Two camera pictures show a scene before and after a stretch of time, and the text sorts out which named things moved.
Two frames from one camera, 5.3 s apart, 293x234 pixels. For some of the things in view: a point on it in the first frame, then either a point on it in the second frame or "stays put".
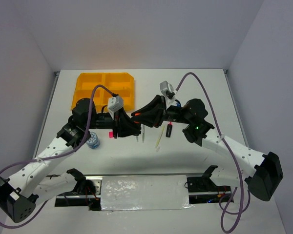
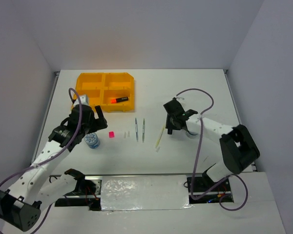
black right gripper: [152, 114] to [169, 125]
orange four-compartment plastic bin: [120, 84] stays put
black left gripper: [122, 126] to [99, 124]
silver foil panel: [144, 192] stays put
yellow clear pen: [159, 137] stays put
